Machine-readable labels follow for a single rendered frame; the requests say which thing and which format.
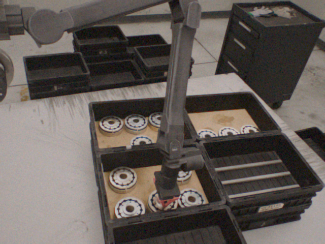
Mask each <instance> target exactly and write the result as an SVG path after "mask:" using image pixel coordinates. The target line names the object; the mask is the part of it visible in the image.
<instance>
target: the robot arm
mask: <svg viewBox="0 0 325 244"><path fill-rule="evenodd" d="M167 2H168V4H169V8H170V10H171V14H172V20H171V30H172V46H171V54H170V59H169V67H168V76H167V85H166V94H165V102H164V110H163V114H162V118H161V121H160V129H158V134H157V139H156V143H157V145H158V146H159V147H160V152H161V153H162V154H163V155H164V158H163V161H162V166H161V171H155V172H154V176H155V177H154V178H153V182H154V185H155V187H156V191H157V193H158V198H159V201H160V203H161V205H162V207H167V206H168V205H170V204H171V203H172V202H174V201H176V200H178V199H179V197H180V194H181V193H180V190H179V187H178V184H177V178H178V174H179V170H180V169H181V170H182V171H183V172H189V171H194V170H199V169H202V168H203V164H204V162H203V157H202V153H201V150H199V149H197V148H195V147H188V148H183V141H184V133H183V131H184V110H185V101H186V94H187V85H188V77H189V69H190V61H191V53H192V45H193V39H194V37H195V35H196V32H197V28H199V27H200V20H201V11H202V7H201V4H200V3H199V2H198V0H93V1H90V2H87V3H83V4H79V5H75V6H73V7H68V8H65V9H61V11H60V13H56V12H55V11H53V10H50V9H39V10H37V11H36V8H35V7H21V9H20V5H19V4H14V5H4V2H3V0H0V41H2V40H10V39H11V37H10V36H17V35H25V32H24V29H25V30H26V31H27V33H28V34H29V35H30V36H31V37H32V39H34V41H35V42H36V44H37V46H38V48H41V47H42V45H51V44H54V43H55V42H57V41H59V40H60V39H61V38H62V36H63V34H64V32H67V33H68V34H71V33H74V32H77V31H78V30H81V29H84V28H88V27H90V26H94V25H97V24H100V23H104V22H107V21H110V20H113V19H115V18H118V17H122V16H126V15H128V14H131V13H135V12H139V11H142V10H145V9H148V8H152V7H155V6H156V5H160V4H164V3H167ZM166 200H168V202H167V203H166V204H165V203H164V201H166Z"/></svg>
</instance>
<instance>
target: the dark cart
mask: <svg viewBox="0 0 325 244"><path fill-rule="evenodd" d="M262 6H263V7H265V8H264V9H266V8H268V10H271V9H272V8H276V7H282V8H289V9H290V10H292V9H294V10H295V11H296V12H297V13H298V14H299V16H298V17H291V18H290V19H288V18H285V17H281V16H275V15H272V16H271V17H264V16H255V17H253V16H251V15H250V14H249V13H248V12H253V11H254V8H259V9H261V8H262ZM324 25H325V21H323V20H321V19H320V18H318V17H317V16H315V15H313V14H311V13H310V12H308V11H306V10H304V9H302V8H301V7H299V6H298V5H296V4H295V3H293V2H291V1H274V2H249V3H233V6H232V9H231V13H230V16H229V21H228V24H227V28H226V32H225V36H224V40H223V44H222V48H221V52H220V56H219V58H218V62H217V66H216V71H215V74H214V75H220V74H227V73H236V74H237V75H238V76H239V77H240V78H241V79H242V80H243V82H245V83H246V84H247V85H248V86H249V87H250V88H251V89H252V90H253V91H254V92H255V93H256V94H257V95H258V96H259V97H260V98H261V99H262V100H263V101H264V102H265V103H266V104H270V103H273V108H275V109H278V108H279V107H280V106H282V103H283V101H286V100H290V98H291V96H292V94H293V91H294V90H295V88H296V86H297V84H298V82H299V79H300V77H301V75H302V72H303V70H304V67H305V65H306V64H307V62H308V60H309V58H310V55H311V53H312V51H313V49H314V46H315V44H316V42H317V40H318V37H319V36H320V34H321V32H322V29H323V27H324Z"/></svg>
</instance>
